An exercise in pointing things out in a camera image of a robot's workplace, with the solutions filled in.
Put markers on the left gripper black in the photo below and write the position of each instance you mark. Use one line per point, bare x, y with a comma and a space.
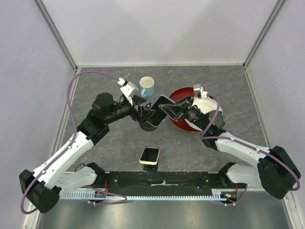
137, 100

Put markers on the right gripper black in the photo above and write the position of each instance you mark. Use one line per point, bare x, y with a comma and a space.
175, 110

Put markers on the black round-base phone holder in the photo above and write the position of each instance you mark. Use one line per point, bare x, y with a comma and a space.
147, 127

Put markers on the dark phone with grey case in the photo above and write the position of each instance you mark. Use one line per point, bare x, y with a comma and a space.
159, 117

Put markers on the phone with beige case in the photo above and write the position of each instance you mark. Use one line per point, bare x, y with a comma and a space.
150, 156

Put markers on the black folding phone stand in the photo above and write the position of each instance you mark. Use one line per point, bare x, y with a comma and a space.
150, 168

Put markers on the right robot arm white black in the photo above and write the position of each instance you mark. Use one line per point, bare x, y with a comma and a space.
269, 168

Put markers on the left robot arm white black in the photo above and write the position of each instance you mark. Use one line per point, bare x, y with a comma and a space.
47, 184

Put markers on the red round tray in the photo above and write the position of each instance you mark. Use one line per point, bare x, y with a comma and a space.
181, 91

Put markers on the blue mug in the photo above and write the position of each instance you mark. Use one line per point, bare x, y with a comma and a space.
147, 86

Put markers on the white paper plate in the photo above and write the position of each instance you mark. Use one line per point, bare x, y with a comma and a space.
205, 105

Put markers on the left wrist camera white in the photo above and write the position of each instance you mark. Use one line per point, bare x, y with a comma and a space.
128, 89

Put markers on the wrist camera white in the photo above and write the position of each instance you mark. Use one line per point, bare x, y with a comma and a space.
199, 92
128, 89

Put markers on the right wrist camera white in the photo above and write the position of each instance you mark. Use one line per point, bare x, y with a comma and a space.
199, 92

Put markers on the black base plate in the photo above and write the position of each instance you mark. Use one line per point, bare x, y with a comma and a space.
163, 183

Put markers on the grey slotted cable duct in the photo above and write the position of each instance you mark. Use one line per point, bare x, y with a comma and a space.
91, 195

